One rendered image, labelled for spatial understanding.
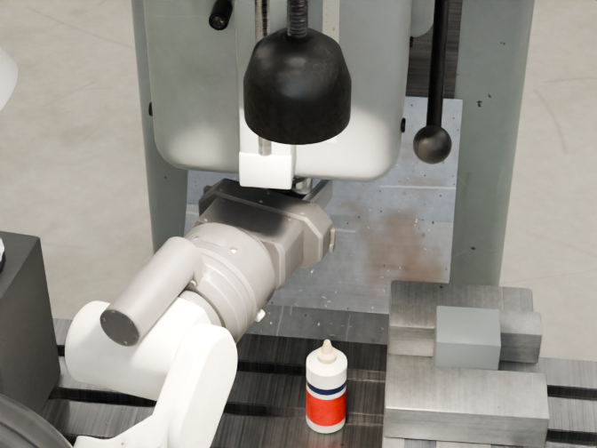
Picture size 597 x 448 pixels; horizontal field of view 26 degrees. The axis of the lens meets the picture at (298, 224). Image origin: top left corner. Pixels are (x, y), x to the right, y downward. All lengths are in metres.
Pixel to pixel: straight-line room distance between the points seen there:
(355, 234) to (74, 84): 2.26
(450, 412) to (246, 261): 0.27
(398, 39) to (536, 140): 2.53
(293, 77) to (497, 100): 0.72
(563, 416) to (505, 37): 0.43
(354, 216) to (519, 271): 1.53
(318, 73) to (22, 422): 0.31
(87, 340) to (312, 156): 0.22
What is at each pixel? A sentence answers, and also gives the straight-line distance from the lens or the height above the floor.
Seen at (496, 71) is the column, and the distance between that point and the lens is 1.51.
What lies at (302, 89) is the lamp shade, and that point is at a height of 1.49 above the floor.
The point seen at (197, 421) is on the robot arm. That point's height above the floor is 1.23.
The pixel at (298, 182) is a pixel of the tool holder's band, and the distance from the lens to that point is 1.12.
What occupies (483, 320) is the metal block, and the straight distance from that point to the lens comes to 1.25.
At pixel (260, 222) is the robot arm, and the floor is 1.26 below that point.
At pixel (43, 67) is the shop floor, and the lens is 3.82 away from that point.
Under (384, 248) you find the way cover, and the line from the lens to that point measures 1.54.
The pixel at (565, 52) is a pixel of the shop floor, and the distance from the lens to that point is 3.90.
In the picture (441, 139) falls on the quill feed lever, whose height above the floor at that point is 1.38.
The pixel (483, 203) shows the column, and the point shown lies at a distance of 1.61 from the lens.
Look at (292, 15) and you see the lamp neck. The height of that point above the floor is 1.53.
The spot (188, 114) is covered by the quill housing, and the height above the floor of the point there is 1.38.
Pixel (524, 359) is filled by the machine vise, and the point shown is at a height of 1.03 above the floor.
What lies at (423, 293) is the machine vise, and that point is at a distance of 1.38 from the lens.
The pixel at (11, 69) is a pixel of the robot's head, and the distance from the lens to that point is 0.66.
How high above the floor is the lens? 1.93
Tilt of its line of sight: 38 degrees down
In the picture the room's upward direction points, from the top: straight up
